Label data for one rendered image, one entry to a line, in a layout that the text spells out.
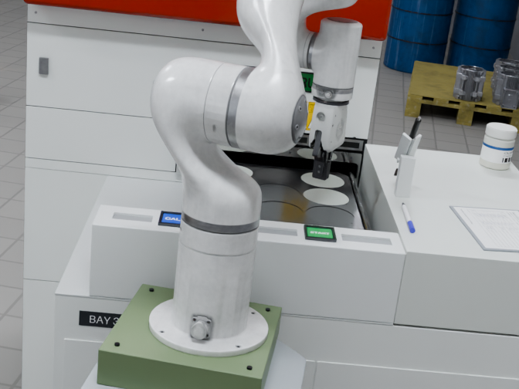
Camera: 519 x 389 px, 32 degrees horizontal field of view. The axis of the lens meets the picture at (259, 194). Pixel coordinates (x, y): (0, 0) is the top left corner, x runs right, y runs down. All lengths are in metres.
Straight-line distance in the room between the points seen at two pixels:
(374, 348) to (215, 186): 0.53
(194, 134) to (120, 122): 0.87
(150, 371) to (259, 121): 0.41
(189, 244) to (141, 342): 0.17
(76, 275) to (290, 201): 0.50
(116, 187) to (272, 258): 0.65
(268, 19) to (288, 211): 0.65
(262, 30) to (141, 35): 0.83
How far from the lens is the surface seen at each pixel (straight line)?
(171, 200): 2.09
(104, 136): 2.19
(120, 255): 1.60
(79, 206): 2.26
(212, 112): 1.27
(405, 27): 7.69
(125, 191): 2.12
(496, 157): 2.13
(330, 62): 1.81
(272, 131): 1.25
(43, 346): 2.45
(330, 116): 1.82
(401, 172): 1.84
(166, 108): 1.30
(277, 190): 1.99
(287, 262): 1.59
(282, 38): 1.31
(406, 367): 1.71
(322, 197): 1.98
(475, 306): 1.67
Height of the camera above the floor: 1.59
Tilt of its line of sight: 21 degrees down
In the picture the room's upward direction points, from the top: 7 degrees clockwise
